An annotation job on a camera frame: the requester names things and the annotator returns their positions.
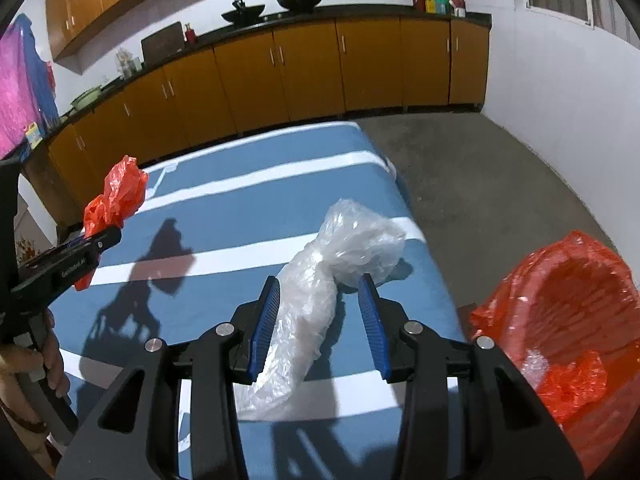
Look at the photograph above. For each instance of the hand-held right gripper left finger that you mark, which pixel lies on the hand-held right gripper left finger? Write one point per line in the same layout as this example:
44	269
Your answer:
264	327

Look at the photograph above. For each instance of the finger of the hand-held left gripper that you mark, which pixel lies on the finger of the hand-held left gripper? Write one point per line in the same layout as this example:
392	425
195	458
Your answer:
102	244
70	246

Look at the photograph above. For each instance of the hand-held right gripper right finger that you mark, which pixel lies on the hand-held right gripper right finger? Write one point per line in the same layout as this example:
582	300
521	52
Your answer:
374	327

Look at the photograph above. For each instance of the clear plastic bag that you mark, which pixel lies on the clear plastic bag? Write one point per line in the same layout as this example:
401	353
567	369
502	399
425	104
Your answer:
310	300

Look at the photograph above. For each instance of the red plastic bag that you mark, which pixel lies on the red plastic bag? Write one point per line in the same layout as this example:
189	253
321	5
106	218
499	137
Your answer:
120	190
570	385

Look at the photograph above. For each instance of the bubble wrap sheet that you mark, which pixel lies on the bubble wrap sheet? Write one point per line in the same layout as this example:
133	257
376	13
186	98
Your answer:
534	367

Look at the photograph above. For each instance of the trash bin with red liner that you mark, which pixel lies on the trash bin with red liner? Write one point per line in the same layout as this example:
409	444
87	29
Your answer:
575	300

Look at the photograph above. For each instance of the person's left forearm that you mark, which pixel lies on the person's left forearm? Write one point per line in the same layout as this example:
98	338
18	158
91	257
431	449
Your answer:
25	440

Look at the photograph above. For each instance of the person's left hand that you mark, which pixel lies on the person's left hand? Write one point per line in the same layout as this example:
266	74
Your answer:
56	360

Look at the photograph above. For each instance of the colourful small packet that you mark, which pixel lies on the colourful small packet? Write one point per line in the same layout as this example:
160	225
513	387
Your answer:
35	135

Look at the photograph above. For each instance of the blue white striped blanket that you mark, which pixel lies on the blue white striped blanket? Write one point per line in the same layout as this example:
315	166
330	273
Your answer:
225	200

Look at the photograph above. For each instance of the pink and blue hanging cloth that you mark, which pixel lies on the pink and blue hanging cloth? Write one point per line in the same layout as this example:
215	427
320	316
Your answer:
20	90

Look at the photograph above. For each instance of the glass jar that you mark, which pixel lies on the glass jar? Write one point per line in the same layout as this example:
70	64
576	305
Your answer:
123	64

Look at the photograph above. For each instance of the brown board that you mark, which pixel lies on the brown board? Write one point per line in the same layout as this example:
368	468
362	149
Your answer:
162	44

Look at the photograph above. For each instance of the red bottle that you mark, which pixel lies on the red bottle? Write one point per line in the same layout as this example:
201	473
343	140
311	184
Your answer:
190	35

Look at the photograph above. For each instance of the orange kitchen base cabinets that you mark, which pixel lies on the orange kitchen base cabinets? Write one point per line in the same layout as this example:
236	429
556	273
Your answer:
310	70

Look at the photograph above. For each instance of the black wok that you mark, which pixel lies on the black wok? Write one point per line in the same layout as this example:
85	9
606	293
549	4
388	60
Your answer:
243	12

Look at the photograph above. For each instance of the black kitchen countertop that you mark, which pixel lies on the black kitchen countertop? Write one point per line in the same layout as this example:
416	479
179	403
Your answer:
375	10

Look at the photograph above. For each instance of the white cup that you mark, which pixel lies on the white cup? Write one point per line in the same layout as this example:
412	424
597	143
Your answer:
460	12

